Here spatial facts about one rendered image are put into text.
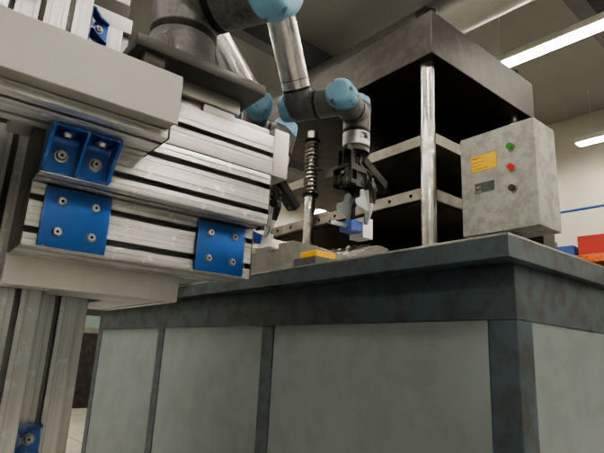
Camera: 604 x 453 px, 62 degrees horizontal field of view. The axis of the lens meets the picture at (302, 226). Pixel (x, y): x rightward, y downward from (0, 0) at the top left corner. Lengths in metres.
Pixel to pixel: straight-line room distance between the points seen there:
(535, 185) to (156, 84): 1.48
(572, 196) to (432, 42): 6.39
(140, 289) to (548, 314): 0.69
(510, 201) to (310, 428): 1.14
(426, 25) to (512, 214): 0.87
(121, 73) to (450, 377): 0.69
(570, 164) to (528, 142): 6.59
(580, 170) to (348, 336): 7.57
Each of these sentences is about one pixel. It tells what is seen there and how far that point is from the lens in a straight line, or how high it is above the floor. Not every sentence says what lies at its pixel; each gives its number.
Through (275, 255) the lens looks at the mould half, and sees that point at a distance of 1.36.
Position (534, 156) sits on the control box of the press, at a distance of 1.96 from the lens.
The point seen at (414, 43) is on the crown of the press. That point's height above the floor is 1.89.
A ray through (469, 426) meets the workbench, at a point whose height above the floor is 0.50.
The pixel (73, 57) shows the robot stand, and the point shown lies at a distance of 0.67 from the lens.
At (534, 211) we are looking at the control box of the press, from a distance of 1.91.
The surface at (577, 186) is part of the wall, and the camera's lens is 8.44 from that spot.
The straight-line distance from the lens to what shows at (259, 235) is 1.45.
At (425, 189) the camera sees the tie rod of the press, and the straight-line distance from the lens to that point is 2.01.
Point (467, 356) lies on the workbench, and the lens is 0.91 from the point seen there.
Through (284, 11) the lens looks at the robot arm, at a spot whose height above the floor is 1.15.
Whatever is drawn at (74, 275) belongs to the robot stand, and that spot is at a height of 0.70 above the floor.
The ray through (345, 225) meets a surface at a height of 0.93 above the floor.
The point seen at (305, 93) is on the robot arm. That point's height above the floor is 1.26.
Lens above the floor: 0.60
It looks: 14 degrees up
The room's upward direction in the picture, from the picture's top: 3 degrees clockwise
